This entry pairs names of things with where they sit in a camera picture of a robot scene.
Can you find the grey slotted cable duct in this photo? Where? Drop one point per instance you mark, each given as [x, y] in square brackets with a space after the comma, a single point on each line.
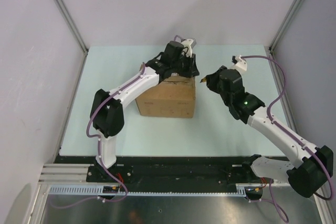
[101, 190]

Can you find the right aluminium frame post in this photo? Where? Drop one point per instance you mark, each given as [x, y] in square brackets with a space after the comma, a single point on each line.
[289, 17]

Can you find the aluminium frame post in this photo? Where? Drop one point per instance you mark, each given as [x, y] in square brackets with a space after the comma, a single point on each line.
[289, 17]
[61, 5]

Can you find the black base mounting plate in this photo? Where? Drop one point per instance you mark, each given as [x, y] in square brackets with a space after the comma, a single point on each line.
[133, 168]

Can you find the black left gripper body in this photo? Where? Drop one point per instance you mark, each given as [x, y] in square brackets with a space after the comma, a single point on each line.
[185, 60]

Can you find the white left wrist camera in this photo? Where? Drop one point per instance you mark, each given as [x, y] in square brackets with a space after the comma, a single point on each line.
[188, 45]

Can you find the brown cardboard express box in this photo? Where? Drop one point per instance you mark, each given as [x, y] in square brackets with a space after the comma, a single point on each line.
[174, 97]

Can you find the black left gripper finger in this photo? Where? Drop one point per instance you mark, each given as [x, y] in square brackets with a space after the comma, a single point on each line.
[194, 70]
[185, 71]

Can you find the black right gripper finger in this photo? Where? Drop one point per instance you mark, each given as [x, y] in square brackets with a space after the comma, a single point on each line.
[215, 75]
[214, 84]

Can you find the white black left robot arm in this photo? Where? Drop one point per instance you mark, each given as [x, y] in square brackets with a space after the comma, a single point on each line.
[107, 112]

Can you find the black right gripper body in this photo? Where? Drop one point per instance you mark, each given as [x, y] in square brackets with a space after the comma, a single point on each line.
[223, 93]

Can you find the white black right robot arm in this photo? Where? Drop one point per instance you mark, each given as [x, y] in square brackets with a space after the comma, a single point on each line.
[307, 167]

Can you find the aluminium frame rail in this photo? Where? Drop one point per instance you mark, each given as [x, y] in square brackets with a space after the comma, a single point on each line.
[71, 174]

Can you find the left aluminium frame post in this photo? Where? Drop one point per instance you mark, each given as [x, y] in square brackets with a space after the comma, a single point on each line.
[61, 5]

